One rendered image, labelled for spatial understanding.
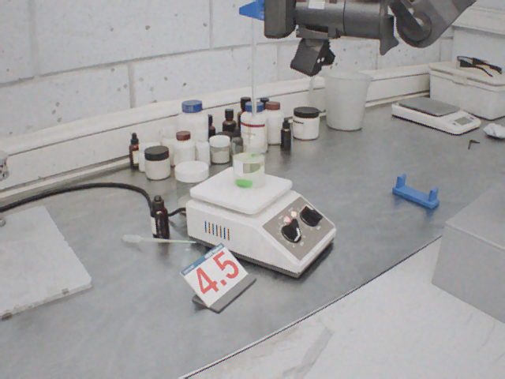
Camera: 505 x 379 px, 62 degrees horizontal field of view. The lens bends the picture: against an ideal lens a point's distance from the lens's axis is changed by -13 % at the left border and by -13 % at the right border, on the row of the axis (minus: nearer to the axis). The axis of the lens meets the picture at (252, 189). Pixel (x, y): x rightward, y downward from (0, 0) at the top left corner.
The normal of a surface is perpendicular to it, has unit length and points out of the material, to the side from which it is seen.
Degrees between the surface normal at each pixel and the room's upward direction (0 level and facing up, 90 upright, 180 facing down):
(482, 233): 4
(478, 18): 90
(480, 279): 90
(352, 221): 0
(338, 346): 0
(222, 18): 90
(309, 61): 88
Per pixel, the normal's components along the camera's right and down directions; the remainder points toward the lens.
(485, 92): -0.81, 0.30
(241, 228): -0.54, 0.35
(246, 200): 0.00, -0.91
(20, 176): 0.61, 0.33
